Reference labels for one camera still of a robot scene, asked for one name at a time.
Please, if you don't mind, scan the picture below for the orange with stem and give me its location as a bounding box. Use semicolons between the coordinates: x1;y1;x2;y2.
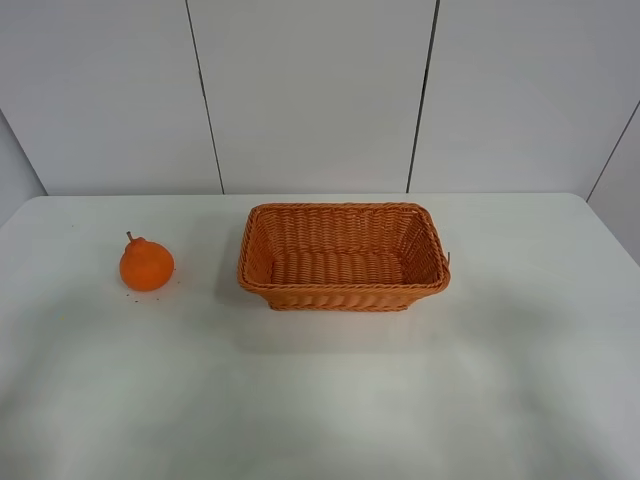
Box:
119;231;175;292

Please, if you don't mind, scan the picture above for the orange wicker basket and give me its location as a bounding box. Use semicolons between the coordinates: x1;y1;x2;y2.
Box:
237;202;451;312

